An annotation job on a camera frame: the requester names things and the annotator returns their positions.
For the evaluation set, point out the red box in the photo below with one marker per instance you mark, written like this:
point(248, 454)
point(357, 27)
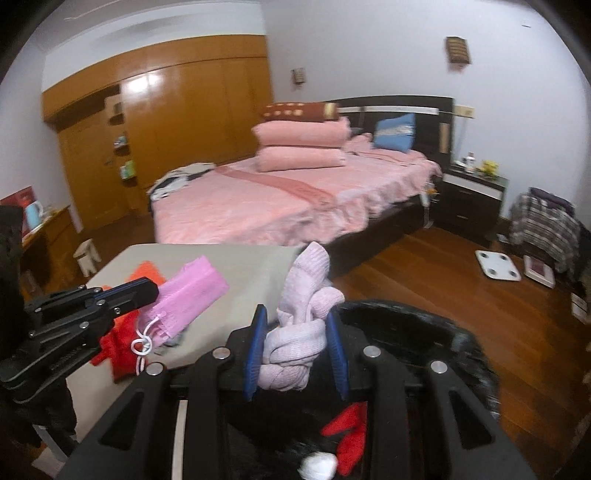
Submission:
point(16, 198)

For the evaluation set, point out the black trash bag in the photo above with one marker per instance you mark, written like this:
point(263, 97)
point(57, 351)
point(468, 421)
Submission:
point(415, 332)

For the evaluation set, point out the dark nightstand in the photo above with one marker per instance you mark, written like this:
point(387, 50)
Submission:
point(468, 207)

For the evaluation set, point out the light blue kettle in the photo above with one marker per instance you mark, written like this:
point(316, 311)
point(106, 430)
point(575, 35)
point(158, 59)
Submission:
point(33, 217)

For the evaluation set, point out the yellow flowers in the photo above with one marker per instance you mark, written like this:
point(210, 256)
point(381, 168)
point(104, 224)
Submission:
point(488, 168)

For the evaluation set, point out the pink mesh pouch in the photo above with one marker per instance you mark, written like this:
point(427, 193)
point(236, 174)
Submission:
point(189, 295)

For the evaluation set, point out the small white stool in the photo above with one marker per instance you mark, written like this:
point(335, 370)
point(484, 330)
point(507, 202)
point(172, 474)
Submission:
point(87, 254)

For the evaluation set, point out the wooden wall lamp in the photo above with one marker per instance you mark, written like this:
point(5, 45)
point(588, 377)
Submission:
point(458, 50)
point(298, 76)

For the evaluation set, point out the pile of clothes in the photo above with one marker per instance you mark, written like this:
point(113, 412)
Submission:
point(178, 180)

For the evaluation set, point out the white picture frame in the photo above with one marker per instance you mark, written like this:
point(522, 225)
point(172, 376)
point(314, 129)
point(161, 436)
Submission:
point(540, 272)

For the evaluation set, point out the wooden wardrobe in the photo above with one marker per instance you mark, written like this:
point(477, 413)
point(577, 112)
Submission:
point(194, 115)

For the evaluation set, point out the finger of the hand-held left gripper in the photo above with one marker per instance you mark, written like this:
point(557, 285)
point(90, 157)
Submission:
point(106, 323)
point(134, 290)

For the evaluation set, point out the wall socket panel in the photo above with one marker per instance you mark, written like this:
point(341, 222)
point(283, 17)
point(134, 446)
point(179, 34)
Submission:
point(465, 110)

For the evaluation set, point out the white bottle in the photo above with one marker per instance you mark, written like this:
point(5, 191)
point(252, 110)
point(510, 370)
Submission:
point(470, 164)

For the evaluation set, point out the brown dotted pillow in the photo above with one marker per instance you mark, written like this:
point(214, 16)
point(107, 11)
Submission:
point(295, 111)

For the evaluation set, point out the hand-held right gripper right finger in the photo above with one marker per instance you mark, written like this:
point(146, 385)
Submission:
point(338, 360)

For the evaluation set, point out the blue pillow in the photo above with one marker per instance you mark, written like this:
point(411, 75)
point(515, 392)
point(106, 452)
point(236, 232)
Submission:
point(395, 133)

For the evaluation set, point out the bed with pink bedspread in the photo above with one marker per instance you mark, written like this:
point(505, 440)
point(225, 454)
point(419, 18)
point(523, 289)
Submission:
point(277, 198)

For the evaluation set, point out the plaid clothes pile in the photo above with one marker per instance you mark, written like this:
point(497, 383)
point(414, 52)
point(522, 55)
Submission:
point(545, 226)

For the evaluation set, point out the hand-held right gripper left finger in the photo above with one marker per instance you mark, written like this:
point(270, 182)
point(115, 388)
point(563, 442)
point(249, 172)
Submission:
point(256, 355)

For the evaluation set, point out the wooden desk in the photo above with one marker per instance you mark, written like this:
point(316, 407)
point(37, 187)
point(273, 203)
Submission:
point(60, 240)

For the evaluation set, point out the orange cloth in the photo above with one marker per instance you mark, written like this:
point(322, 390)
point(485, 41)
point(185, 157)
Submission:
point(147, 270)

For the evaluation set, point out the pink knotted sock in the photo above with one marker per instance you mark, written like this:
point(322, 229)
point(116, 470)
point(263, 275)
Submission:
point(295, 341)

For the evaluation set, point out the white bathroom scale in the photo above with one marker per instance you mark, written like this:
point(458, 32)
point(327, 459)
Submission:
point(497, 265)

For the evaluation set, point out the red cloth with white pompom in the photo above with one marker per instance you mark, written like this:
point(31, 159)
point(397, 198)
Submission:
point(351, 429)

